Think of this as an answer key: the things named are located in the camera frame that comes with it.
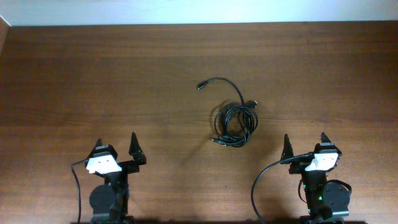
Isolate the thin black usb cable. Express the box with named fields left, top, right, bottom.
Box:
left=213, top=102, right=259, bottom=148

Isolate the black micro usb cable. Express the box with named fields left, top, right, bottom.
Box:
left=211, top=100, right=259, bottom=147

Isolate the thick black cable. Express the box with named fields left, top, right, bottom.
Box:
left=196, top=77, right=259, bottom=147

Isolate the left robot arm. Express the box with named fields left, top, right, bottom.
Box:
left=85, top=133, right=147, bottom=224

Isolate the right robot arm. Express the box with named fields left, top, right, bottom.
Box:
left=281, top=133, right=352, bottom=223

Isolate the right camera black cable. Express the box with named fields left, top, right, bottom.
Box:
left=250, top=151, right=315, bottom=224

